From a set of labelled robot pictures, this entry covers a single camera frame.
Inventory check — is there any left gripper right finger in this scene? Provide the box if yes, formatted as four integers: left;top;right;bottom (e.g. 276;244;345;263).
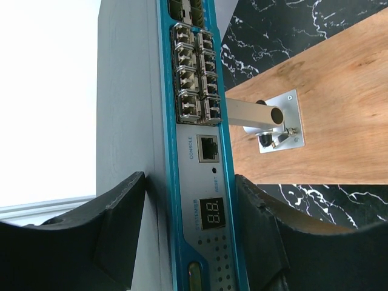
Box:
235;175;387;290

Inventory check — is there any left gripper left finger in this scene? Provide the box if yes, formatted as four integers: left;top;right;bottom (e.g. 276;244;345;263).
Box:
1;172;146;290

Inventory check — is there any teal network switch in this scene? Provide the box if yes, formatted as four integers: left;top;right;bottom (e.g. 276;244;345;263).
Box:
96;1;249;290

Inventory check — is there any metal mounting plate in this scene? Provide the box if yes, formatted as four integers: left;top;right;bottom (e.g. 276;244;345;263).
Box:
242;88;306;155

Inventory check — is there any wooden base board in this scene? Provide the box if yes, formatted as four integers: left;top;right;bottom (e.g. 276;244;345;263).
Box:
227;10;387;184

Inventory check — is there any metal stand post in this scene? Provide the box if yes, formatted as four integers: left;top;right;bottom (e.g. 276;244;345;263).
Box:
226;98;284;129

